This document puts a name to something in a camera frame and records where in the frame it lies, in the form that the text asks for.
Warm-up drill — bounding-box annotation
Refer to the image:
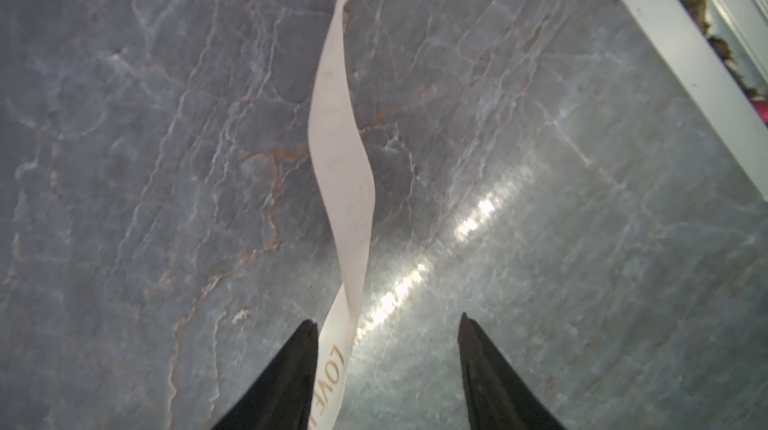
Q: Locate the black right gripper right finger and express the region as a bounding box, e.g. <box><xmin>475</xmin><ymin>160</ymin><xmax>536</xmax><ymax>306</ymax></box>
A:
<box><xmin>457</xmin><ymin>314</ymin><xmax>564</xmax><ymax>430</ymax></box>

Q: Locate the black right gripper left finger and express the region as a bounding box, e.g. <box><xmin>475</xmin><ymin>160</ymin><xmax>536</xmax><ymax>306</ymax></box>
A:
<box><xmin>213</xmin><ymin>319</ymin><xmax>319</xmax><ymax>430</ymax></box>

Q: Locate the cream printed ribbon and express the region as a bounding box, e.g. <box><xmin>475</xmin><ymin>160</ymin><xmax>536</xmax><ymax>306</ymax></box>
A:
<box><xmin>308</xmin><ymin>0</ymin><xmax>375</xmax><ymax>429</ymax></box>

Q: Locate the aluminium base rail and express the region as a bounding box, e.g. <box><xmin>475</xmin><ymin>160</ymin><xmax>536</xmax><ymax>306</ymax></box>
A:
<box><xmin>621</xmin><ymin>0</ymin><xmax>767</xmax><ymax>198</ymax></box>

